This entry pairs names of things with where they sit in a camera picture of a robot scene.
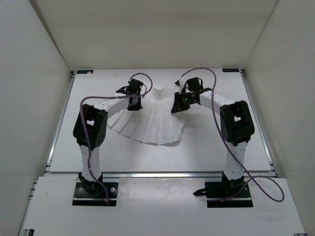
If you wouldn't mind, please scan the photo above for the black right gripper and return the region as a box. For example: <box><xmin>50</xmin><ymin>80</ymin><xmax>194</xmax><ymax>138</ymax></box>
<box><xmin>171</xmin><ymin>92</ymin><xmax>193</xmax><ymax>114</ymax></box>

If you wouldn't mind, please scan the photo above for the white pleated skirt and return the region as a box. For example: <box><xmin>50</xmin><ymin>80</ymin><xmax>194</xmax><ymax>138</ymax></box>
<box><xmin>107</xmin><ymin>86</ymin><xmax>185</xmax><ymax>145</ymax></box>

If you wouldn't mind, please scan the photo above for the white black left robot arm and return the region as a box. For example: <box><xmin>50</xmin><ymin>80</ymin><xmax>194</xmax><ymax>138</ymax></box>
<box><xmin>73</xmin><ymin>78</ymin><xmax>151</xmax><ymax>199</ymax></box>

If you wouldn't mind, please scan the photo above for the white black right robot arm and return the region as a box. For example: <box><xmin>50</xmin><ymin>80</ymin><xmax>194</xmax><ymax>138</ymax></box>
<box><xmin>171</xmin><ymin>77</ymin><xmax>254</xmax><ymax>197</ymax></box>

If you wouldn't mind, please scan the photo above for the dark label sticker right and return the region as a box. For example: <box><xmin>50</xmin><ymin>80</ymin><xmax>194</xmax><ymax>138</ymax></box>
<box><xmin>222</xmin><ymin>68</ymin><xmax>239</xmax><ymax>73</ymax></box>

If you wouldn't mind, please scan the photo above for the dark label sticker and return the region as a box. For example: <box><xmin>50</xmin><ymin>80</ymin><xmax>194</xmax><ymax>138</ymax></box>
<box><xmin>222</xmin><ymin>68</ymin><xmax>239</xmax><ymax>73</ymax></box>
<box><xmin>76</xmin><ymin>70</ymin><xmax>94</xmax><ymax>74</ymax></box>

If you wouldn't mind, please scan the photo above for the dark label sticker left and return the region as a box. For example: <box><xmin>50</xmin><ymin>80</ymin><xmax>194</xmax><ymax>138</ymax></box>
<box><xmin>76</xmin><ymin>70</ymin><xmax>94</xmax><ymax>74</ymax></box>

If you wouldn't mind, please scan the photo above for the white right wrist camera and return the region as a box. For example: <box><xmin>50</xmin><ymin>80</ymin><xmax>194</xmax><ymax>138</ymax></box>
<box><xmin>175</xmin><ymin>79</ymin><xmax>187</xmax><ymax>94</ymax></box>

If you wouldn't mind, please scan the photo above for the aluminium table rail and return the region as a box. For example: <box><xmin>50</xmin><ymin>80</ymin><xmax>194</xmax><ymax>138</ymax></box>
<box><xmin>97</xmin><ymin>171</ymin><xmax>278</xmax><ymax>180</ymax></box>

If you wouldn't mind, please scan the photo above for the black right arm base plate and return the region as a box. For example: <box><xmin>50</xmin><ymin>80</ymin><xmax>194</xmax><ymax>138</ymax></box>
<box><xmin>193</xmin><ymin>182</ymin><xmax>253</xmax><ymax>208</ymax></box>

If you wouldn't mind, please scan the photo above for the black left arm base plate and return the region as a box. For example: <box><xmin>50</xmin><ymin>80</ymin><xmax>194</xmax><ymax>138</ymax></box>
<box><xmin>72</xmin><ymin>182</ymin><xmax>119</xmax><ymax>207</ymax></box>

